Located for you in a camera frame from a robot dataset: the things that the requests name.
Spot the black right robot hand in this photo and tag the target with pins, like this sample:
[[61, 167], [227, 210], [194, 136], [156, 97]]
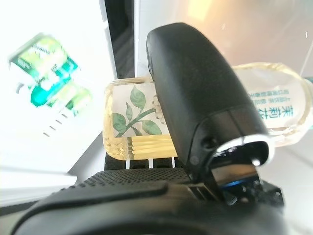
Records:
[[195, 85]]

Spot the clear tea bottle white cap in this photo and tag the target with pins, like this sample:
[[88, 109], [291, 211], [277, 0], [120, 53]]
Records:
[[132, 110]]

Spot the light green drink can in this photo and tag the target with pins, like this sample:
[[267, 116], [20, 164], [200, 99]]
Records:
[[78, 100], [36, 54]]

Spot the dark green drink can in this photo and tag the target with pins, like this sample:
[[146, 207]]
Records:
[[41, 95]]

